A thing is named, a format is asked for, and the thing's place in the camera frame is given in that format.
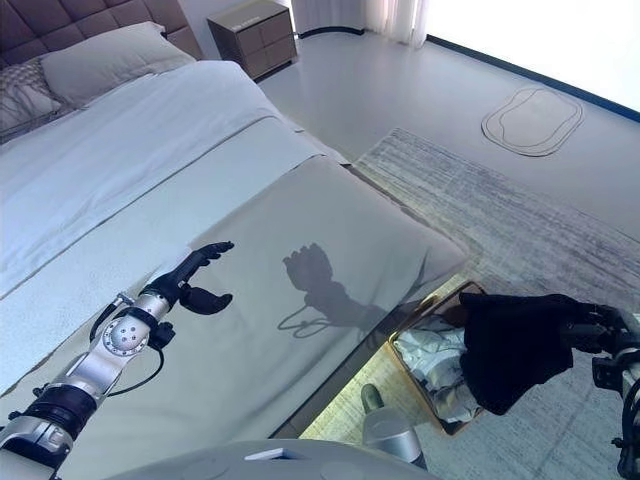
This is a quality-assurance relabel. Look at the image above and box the brown nightstand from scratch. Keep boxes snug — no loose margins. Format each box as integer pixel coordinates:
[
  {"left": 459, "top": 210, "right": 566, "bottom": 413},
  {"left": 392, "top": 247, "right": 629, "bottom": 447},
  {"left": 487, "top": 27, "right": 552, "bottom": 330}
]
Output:
[{"left": 207, "top": 0, "right": 299, "bottom": 81}]

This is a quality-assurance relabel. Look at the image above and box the white duvet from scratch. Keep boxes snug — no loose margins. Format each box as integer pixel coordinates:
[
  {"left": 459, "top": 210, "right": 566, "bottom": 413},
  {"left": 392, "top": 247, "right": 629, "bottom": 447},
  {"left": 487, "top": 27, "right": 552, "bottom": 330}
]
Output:
[{"left": 0, "top": 59, "right": 281, "bottom": 296}]

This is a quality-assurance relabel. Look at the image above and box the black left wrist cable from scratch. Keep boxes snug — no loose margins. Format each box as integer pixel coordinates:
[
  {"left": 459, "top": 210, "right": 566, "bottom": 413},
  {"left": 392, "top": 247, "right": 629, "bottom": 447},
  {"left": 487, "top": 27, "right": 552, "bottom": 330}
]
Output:
[{"left": 99, "top": 344, "right": 166, "bottom": 399}]

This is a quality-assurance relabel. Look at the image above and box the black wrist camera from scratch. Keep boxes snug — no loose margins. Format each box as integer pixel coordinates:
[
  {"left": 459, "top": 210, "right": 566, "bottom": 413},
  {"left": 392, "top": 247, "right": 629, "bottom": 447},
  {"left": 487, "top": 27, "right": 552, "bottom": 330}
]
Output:
[
  {"left": 591, "top": 355, "right": 624, "bottom": 389},
  {"left": 149, "top": 322, "right": 176, "bottom": 351}
]

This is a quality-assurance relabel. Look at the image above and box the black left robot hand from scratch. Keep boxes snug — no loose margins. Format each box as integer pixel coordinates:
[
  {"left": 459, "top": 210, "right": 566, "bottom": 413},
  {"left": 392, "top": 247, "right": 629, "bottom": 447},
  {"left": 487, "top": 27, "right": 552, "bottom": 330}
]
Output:
[{"left": 139, "top": 240, "right": 236, "bottom": 317}]

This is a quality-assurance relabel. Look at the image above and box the silver right robot leg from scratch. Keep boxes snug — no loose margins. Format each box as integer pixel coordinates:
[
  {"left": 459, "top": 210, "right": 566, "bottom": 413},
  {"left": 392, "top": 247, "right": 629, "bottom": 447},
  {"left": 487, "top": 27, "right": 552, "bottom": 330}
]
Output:
[{"left": 360, "top": 407, "right": 426, "bottom": 469}]

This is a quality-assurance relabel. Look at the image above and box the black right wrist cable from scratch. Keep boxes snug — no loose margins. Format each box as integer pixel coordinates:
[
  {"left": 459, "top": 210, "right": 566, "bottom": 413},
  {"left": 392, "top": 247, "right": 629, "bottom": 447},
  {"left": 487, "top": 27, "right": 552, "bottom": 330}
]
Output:
[{"left": 612, "top": 379, "right": 640, "bottom": 480}]

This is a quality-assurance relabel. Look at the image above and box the grey streaked rug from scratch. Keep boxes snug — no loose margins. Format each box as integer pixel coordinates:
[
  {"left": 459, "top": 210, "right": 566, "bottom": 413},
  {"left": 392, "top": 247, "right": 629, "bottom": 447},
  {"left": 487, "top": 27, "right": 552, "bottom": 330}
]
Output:
[{"left": 299, "top": 127, "right": 640, "bottom": 480}]

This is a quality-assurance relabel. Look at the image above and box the woven brown basket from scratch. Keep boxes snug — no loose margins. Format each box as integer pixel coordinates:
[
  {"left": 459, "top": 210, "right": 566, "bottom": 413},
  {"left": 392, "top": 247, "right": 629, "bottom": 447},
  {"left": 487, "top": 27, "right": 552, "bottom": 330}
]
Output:
[{"left": 387, "top": 279, "right": 489, "bottom": 437}]

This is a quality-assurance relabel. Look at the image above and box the brown tufted headboard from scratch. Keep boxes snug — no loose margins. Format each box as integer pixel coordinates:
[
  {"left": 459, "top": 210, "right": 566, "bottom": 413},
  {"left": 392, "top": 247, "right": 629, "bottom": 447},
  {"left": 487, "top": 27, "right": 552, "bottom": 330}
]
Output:
[{"left": 0, "top": 0, "right": 204, "bottom": 69}]

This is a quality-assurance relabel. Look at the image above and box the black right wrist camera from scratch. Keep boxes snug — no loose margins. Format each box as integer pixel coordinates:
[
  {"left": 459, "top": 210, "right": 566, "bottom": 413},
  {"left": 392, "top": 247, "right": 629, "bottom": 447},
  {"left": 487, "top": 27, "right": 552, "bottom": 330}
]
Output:
[{"left": 591, "top": 355, "right": 624, "bottom": 389}]

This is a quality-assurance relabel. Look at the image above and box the black floor track strip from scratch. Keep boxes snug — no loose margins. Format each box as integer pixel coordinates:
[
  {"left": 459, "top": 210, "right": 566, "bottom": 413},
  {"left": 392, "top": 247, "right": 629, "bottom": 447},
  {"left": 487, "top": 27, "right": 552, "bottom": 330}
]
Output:
[{"left": 297, "top": 24, "right": 640, "bottom": 124}]

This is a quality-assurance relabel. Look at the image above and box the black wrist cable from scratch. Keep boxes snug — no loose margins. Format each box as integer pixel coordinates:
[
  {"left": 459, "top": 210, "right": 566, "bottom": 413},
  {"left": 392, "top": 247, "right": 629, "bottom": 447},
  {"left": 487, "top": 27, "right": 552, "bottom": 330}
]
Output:
[
  {"left": 612, "top": 379, "right": 640, "bottom": 480},
  {"left": 99, "top": 344, "right": 166, "bottom": 399}
]

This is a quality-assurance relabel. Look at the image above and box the pale grey crumpled garment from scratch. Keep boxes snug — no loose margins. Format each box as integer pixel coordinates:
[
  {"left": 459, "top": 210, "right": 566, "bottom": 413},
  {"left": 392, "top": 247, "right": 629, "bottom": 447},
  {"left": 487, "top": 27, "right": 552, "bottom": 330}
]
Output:
[{"left": 394, "top": 314, "right": 469, "bottom": 386}]

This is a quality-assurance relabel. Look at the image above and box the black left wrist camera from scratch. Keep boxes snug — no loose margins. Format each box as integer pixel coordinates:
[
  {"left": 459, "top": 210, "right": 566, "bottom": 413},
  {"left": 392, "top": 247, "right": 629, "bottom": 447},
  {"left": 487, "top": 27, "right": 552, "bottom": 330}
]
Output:
[{"left": 149, "top": 322, "right": 176, "bottom": 351}]

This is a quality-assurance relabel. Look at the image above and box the plain grey pillow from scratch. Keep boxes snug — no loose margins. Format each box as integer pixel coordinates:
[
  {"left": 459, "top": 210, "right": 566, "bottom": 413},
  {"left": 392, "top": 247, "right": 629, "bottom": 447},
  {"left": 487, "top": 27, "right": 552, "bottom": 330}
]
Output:
[{"left": 39, "top": 20, "right": 197, "bottom": 109}]

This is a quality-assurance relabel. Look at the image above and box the bed with grey cover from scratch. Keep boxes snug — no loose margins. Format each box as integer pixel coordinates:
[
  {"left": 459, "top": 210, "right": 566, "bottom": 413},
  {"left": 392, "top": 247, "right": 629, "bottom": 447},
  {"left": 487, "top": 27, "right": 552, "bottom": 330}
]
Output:
[{"left": 0, "top": 59, "right": 469, "bottom": 480}]

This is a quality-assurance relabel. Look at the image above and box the grey robot torso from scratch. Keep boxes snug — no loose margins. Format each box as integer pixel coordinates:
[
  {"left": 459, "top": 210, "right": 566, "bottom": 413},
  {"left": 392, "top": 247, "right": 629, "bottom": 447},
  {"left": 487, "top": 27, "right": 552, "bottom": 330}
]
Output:
[{"left": 114, "top": 438, "right": 431, "bottom": 480}]

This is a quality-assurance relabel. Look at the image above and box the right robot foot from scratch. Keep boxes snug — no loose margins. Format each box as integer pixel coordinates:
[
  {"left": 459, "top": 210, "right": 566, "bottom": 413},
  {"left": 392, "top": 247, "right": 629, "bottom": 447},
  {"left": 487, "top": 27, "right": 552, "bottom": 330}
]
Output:
[{"left": 360, "top": 383, "right": 384, "bottom": 414}]

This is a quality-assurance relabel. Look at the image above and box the oval grey floor mat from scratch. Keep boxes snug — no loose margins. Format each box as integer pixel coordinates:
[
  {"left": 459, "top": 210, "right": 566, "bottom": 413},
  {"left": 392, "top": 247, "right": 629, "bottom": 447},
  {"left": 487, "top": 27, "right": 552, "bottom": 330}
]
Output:
[{"left": 480, "top": 85, "right": 585, "bottom": 159}]

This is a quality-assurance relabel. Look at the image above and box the black garment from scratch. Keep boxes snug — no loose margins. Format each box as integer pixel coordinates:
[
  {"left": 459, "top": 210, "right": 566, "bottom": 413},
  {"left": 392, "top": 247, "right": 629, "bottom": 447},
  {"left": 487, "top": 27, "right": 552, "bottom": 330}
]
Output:
[{"left": 458, "top": 292, "right": 596, "bottom": 416}]

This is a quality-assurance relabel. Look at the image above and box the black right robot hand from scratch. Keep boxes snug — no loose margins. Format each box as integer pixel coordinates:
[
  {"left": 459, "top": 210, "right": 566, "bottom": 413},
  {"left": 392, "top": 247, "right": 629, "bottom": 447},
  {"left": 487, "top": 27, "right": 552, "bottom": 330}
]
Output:
[{"left": 562, "top": 302, "right": 640, "bottom": 356}]

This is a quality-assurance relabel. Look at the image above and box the patterned grey pillow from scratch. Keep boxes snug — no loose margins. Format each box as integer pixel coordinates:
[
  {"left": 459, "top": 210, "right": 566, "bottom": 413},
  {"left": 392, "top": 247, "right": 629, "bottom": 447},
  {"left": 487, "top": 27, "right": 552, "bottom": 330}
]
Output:
[{"left": 0, "top": 57, "right": 64, "bottom": 134}]

